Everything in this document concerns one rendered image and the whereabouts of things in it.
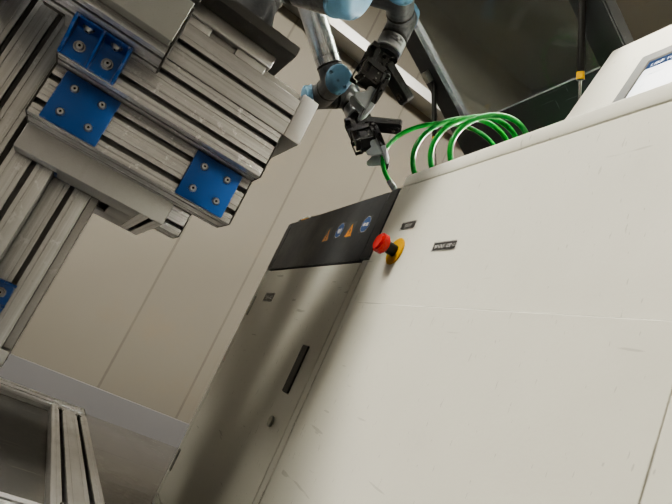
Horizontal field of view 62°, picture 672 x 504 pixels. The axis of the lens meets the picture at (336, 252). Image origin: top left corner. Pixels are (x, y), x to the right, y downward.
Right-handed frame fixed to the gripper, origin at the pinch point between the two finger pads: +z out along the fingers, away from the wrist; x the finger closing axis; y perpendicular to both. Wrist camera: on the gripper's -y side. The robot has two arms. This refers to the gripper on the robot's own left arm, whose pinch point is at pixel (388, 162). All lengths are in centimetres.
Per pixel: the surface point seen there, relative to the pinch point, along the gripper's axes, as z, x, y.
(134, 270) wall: -58, -100, 106
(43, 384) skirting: -17, -106, 154
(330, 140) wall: -112, -112, -9
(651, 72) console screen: 33, 47, -43
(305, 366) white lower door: 61, 26, 40
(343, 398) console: 74, 42, 36
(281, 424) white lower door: 70, 24, 48
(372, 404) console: 78, 50, 32
